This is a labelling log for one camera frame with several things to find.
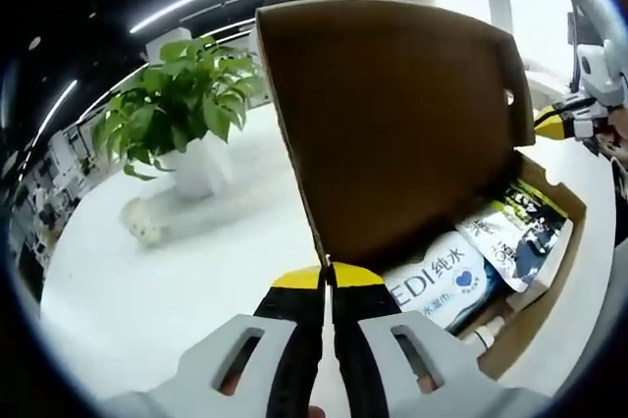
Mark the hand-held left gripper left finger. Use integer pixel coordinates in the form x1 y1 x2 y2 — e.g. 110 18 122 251
105 264 328 418

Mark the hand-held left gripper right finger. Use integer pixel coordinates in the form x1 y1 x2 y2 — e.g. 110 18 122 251
328 262 551 418

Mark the blue white wet wipes pack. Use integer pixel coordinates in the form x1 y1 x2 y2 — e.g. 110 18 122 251
382 231 506 336

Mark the dark green black packet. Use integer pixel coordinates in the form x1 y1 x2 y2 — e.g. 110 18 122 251
455 180 573 294

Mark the brown cardboard shoe box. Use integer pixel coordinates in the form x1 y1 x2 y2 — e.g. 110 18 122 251
254 0 589 381

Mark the white patterned paper cup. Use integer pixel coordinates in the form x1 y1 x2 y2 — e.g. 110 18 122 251
122 197 167 245

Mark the green potted plant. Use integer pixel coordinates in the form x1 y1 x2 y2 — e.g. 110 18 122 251
91 35 265 198

